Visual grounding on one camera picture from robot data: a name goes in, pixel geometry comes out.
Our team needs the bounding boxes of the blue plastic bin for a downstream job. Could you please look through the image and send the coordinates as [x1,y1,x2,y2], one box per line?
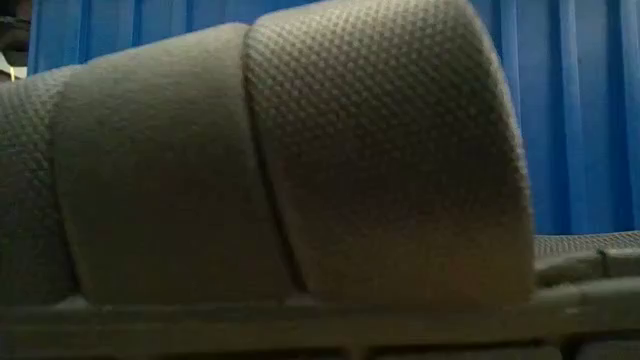
[27,0,640,236]

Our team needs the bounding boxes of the black slide sandal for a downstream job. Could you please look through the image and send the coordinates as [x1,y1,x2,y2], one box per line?
[0,0,640,360]

